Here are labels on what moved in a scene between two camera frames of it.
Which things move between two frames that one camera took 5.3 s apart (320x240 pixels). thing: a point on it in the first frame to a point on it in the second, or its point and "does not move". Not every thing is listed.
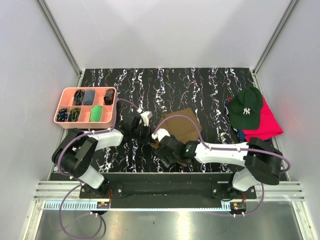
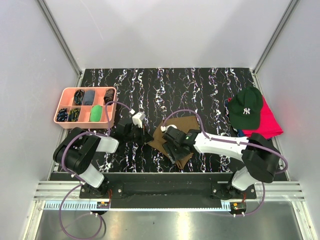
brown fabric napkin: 183,128 does not move
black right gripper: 161,154 to 173,155
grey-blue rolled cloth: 89,95 does not move
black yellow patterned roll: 73,115 does not move
